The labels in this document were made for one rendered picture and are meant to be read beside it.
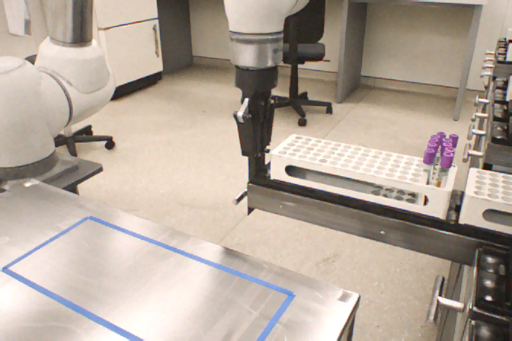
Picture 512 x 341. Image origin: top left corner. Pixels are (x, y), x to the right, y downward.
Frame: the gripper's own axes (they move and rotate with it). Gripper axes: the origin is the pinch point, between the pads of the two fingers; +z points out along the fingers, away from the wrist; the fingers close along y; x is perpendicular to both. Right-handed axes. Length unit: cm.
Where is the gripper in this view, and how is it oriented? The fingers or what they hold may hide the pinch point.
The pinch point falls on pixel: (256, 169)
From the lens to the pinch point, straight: 84.5
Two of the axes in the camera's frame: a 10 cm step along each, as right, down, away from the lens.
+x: -8.9, -2.1, 4.0
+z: 0.0, 8.9, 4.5
